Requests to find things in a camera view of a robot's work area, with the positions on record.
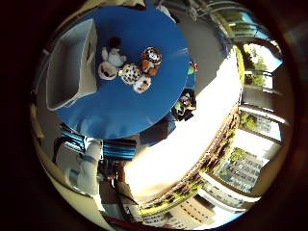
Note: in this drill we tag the orange striped tiger plush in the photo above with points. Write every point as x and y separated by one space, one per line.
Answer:
150 61

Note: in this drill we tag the spotted white plush toy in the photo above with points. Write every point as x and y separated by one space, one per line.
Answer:
131 74

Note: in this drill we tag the white dog plush toy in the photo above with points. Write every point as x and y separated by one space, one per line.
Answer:
113 61

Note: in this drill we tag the red green toy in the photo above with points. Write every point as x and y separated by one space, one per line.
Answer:
192 68

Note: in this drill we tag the white fabric storage bin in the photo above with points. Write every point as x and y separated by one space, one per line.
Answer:
69 69

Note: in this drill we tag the round blue table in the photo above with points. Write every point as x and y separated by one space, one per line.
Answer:
134 106

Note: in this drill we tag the colourful toy pile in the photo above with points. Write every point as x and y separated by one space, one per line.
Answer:
185 103

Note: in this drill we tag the blue striped metal frame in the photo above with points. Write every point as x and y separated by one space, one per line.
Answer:
118 149

